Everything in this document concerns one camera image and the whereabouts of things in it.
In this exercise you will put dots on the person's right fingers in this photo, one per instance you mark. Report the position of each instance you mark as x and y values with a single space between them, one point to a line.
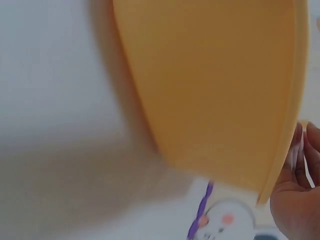
314 152

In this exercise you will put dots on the person's right hand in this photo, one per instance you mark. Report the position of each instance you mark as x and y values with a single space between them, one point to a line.
295 210

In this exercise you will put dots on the orange plastic basin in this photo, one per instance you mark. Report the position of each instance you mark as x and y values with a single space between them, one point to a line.
210 90

